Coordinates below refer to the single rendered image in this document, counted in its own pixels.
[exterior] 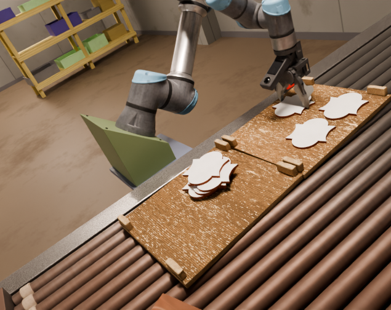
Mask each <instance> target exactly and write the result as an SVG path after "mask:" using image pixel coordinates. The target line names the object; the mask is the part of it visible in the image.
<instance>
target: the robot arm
mask: <svg viewBox="0 0 391 310"><path fill-rule="evenodd" d="M178 1H179V6H178V10H179V12H180V13H181V15H180V22H179V28H178V32H177V38H176V42H175V48H174V54H173V59H172V65H171V72H170V73H169V74H168V75H165V74H161V73H155V72H151V71H145V70H137V71H136V72H135V74H134V77H133V80H132V84H131V88H130V91H129V95H128V98H127V102H126V106H125V108H124V109H123V111H122V113H121V114H120V115H119V118H118V119H117V120H116V124H115V127H117V128H119V129H121V130H125V131H127V132H130V133H134V134H137V135H141V136H145V137H155V133H156V130H155V125H156V121H155V116H156V112H157V109H162V110H165V111H169V112H172V113H174V114H181V115H185V114H188V113H189V112H191V110H193V108H194V107H195V105H196V103H197V101H198V93H197V90H196V89H195V88H193V87H194V83H195V82H194V80H193V79H192V77H191V76H192V72H193V65H194V62H195V55H196V49H197V45H198V38H199V35H200V28H201V22H202V18H203V17H205V16H206V15H207V13H208V12H210V11H211V10H212V9H214V10H217V11H219V12H221V13H223V14H225V15H227V16H229V17H230V18H232V19H234V20H235V21H236V22H237V24H238V26H239V27H241V28H246V29H268V33H269V36H270V40H271V43H272V49H273V51H274V54H275V55H277V56H276V58H275V60H274V61H273V63H272V65H271V66H270V68H269V69H268V71H267V73H266V74H265V76H264V78H263V79H262V81H261V82H260V86H261V87H262V88H263V89H268V90H274V88H275V90H276V93H277V95H278V98H279V99H280V102H282V101H283V100H284V96H283V94H284V91H285V90H286V89H287V88H288V86H289V85H293V84H294V85H295V86H294V91H295V93H296V94H298V96H299V99H300V101H301V102H302V105H303V106H304V107H306V108H309V100H308V98H309V97H310V96H311V94H312V92H313V90H314V88H313V86H312V85H305V83H304V81H303V80H302V78H303V77H304V75H306V76H307V75H308V74H309V73H310V67H309V62H308V58H304V56H303V53H302V47H301V43H300V40H298V41H297V39H296V33H295V30H294V25H293V21H292V15H291V6H290V5H289V1H288V0H263V1H262V3H257V2H255V1H253V0H178ZM306 64H308V70H307V67H306Z"/></svg>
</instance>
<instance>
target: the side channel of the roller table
mask: <svg viewBox="0 0 391 310"><path fill-rule="evenodd" d="M14 307H16V305H15V304H14V302H13V300H12V296H11V295H10V294H9V293H8V292H7V291H6V290H5V289H4V288H0V310H14Z"/></svg>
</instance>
